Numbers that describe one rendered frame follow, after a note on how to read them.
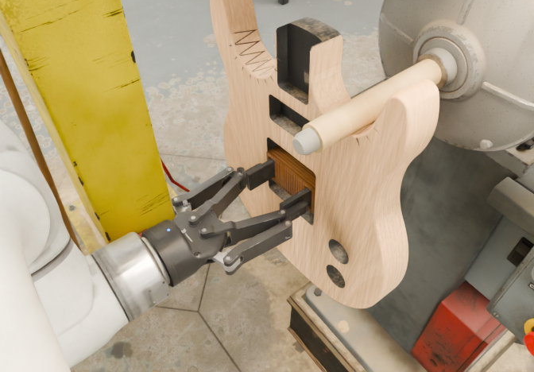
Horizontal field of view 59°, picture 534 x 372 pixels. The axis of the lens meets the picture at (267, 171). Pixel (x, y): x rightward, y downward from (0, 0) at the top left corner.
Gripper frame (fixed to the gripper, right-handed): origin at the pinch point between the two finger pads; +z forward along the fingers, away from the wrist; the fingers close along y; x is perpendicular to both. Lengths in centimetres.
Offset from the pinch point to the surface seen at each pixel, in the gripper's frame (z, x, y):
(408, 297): 35, -60, 3
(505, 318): 16.9, -16.9, 27.5
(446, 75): 14.6, 15.9, 11.0
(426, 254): 34, -41, 5
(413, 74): 10.8, 16.9, 9.3
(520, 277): 16.7, -7.7, 26.7
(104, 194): -10, -65, -87
